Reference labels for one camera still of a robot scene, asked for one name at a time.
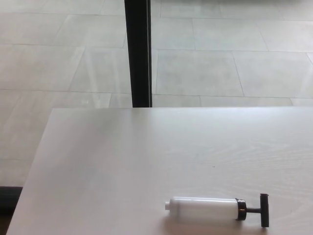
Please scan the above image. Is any white air pump black handle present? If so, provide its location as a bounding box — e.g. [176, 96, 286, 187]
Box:
[165, 193, 270, 228]

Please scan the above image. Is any black vertical frame post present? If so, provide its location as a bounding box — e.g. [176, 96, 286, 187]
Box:
[124, 0, 153, 108]

